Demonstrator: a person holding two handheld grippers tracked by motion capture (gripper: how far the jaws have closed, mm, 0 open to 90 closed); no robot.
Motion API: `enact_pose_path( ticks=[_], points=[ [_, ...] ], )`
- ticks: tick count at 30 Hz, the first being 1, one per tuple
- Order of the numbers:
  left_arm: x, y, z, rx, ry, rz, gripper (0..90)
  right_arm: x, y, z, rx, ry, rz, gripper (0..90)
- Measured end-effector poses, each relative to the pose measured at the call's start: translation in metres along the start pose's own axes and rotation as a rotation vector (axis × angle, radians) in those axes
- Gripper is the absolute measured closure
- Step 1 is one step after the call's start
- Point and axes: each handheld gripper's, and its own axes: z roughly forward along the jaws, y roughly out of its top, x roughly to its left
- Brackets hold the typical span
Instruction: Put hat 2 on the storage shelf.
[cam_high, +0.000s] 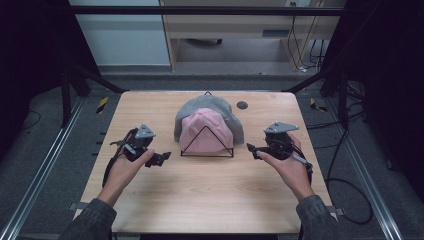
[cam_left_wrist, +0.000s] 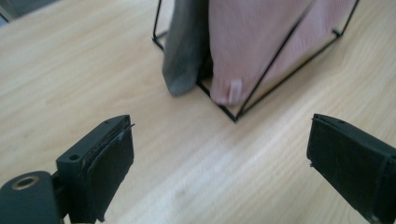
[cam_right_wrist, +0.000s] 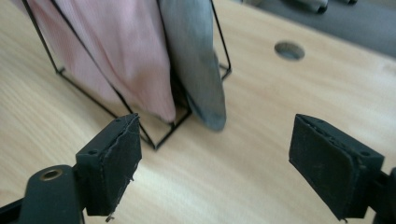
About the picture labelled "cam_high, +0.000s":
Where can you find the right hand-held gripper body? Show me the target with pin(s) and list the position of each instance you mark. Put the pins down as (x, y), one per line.
(280, 143)

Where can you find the pink beanie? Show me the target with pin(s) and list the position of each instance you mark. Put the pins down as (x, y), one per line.
(203, 116)

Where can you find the grey metal table bracket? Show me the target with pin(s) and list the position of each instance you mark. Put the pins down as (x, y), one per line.
(75, 206)
(336, 210)

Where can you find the black horizontal frame bar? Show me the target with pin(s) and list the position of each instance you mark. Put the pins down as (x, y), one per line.
(200, 10)

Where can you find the grey beanie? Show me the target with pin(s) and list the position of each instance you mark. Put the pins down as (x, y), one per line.
(213, 101)

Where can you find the aluminium rail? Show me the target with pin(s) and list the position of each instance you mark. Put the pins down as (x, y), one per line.
(365, 170)
(43, 166)

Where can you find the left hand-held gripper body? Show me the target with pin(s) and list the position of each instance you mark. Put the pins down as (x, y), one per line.
(138, 146)

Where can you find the person's left hand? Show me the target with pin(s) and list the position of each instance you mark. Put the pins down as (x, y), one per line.
(121, 176)

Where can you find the black metal stand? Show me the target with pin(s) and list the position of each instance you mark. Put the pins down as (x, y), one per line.
(343, 100)
(65, 100)

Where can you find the black curtain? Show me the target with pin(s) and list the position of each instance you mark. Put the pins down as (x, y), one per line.
(30, 66)
(390, 83)

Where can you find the grey round desk grommet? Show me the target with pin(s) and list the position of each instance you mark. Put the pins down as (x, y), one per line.
(242, 105)

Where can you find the white partition panel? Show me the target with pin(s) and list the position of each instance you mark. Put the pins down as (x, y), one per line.
(123, 43)

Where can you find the person's right hand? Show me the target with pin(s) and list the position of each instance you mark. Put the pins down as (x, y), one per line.
(293, 173)

